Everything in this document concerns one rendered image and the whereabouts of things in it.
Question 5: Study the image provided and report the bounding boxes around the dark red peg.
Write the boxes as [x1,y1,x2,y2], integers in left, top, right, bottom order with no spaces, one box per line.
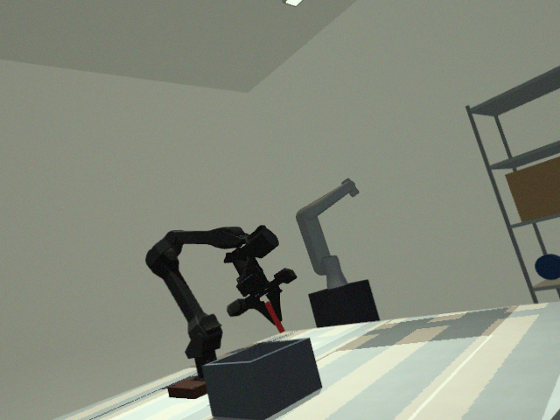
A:
[265,301,285,333]

